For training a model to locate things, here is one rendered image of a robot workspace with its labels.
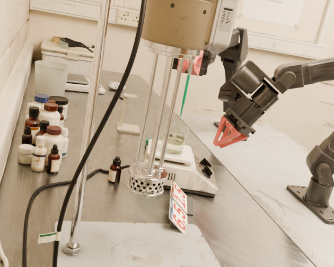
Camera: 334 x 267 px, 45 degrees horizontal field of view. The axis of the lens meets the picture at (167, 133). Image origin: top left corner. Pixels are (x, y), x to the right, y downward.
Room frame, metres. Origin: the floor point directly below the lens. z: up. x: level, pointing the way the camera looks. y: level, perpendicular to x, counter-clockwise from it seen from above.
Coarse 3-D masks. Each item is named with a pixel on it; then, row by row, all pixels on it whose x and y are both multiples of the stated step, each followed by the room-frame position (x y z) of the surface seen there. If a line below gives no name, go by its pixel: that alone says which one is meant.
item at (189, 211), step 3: (171, 180) 0.92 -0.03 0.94; (171, 183) 0.90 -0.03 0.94; (171, 186) 0.88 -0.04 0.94; (171, 189) 0.86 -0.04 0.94; (171, 192) 0.85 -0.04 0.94; (183, 192) 0.92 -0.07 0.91; (171, 195) 0.83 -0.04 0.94; (186, 195) 0.92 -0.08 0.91; (186, 198) 0.91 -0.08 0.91; (189, 198) 0.91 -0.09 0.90; (177, 201) 0.84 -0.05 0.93; (186, 201) 0.89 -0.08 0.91; (189, 201) 0.89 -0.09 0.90; (192, 201) 0.90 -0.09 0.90; (186, 204) 0.87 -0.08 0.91; (189, 204) 0.88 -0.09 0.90; (192, 204) 0.88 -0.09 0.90; (180, 207) 0.83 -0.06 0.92; (186, 207) 0.86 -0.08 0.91; (189, 207) 0.86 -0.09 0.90; (192, 207) 0.87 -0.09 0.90; (183, 210) 0.83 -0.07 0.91; (186, 210) 0.84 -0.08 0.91; (189, 210) 0.85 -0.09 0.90; (192, 210) 0.85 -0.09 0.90; (186, 213) 0.83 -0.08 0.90; (189, 213) 0.83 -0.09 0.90; (192, 213) 0.84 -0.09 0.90
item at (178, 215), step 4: (176, 204) 0.81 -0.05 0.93; (176, 208) 0.80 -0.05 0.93; (176, 212) 0.78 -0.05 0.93; (180, 212) 0.80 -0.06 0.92; (176, 216) 0.76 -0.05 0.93; (180, 216) 0.78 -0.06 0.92; (184, 216) 0.80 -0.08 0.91; (176, 220) 0.75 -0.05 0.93; (180, 220) 0.76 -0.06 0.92; (184, 220) 0.79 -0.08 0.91; (180, 224) 0.75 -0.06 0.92; (184, 224) 0.77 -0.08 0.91; (184, 228) 0.75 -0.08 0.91; (184, 232) 0.74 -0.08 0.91
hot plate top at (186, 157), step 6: (150, 144) 1.01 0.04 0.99; (156, 150) 0.97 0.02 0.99; (186, 150) 1.02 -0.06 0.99; (156, 156) 0.94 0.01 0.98; (168, 156) 0.95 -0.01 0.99; (174, 156) 0.96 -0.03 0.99; (180, 156) 0.97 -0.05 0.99; (186, 156) 0.98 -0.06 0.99; (180, 162) 0.95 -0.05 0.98; (186, 162) 0.95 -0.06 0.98; (192, 162) 0.95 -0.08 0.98
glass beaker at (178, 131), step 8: (176, 120) 1.02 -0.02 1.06; (176, 128) 0.96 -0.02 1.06; (184, 128) 0.97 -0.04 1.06; (176, 136) 0.96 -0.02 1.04; (184, 136) 0.97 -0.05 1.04; (168, 144) 0.96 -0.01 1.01; (176, 144) 0.96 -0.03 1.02; (184, 144) 0.98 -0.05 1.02; (168, 152) 0.96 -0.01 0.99; (176, 152) 0.96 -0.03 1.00
